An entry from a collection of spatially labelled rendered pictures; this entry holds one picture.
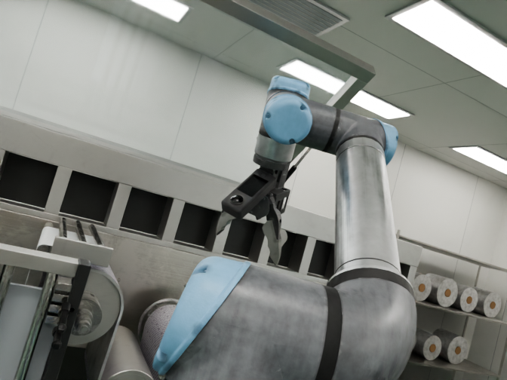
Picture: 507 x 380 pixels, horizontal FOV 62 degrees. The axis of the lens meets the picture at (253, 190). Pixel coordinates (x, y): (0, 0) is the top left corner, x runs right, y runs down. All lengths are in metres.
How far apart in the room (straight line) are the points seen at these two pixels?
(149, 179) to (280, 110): 0.61
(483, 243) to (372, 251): 5.35
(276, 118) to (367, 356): 0.39
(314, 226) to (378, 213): 0.86
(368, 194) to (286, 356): 0.26
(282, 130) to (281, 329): 0.36
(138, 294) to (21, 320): 0.50
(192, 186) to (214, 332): 0.87
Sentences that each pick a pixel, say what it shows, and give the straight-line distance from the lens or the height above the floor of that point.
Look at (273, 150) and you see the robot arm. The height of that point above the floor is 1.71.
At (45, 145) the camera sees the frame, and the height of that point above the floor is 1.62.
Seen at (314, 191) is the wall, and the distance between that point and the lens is 4.14.
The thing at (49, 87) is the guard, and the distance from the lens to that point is 1.10.
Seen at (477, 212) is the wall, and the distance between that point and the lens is 5.69.
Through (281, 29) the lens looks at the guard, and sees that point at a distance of 0.91.
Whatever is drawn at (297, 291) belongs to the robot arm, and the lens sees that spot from 0.40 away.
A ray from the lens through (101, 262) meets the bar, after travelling 0.83.
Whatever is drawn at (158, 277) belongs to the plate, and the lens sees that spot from 1.22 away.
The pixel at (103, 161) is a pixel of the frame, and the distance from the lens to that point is 1.17.
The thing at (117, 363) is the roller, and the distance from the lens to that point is 0.96.
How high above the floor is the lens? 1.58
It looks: 4 degrees up
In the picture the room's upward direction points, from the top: 16 degrees clockwise
